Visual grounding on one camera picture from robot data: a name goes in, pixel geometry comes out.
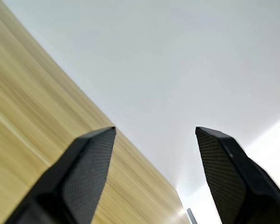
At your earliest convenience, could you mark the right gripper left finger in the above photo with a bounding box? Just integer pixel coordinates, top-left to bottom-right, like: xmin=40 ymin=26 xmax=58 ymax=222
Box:
xmin=4 ymin=126 xmax=117 ymax=224

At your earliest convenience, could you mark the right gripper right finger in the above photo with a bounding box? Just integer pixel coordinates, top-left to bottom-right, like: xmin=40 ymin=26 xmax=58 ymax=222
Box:
xmin=195 ymin=126 xmax=280 ymax=224

